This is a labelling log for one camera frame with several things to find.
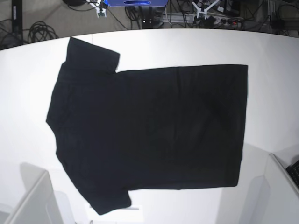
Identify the black T-shirt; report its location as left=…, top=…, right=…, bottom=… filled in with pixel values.
left=46, top=38, right=248, bottom=215

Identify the white partition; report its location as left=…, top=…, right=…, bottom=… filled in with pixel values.
left=0, top=163, right=75, bottom=224
left=239, top=154, right=299, bottom=224

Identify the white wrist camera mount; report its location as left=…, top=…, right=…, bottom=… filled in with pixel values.
left=192, top=0, right=220, bottom=19
left=86, top=0, right=109, bottom=17

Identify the black keyboard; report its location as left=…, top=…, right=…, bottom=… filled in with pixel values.
left=286, top=161, right=299, bottom=187

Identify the white partition right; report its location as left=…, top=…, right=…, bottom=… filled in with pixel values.
left=239, top=154, right=299, bottom=224

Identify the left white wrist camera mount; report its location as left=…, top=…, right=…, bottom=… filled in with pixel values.
left=192, top=0, right=220, bottom=19

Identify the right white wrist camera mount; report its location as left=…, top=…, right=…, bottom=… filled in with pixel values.
left=86, top=0, right=109, bottom=17

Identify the blue box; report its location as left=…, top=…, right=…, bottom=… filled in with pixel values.
left=107, top=0, right=168, bottom=7

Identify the white partition left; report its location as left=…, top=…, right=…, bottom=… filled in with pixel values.
left=0, top=163, right=75, bottom=224

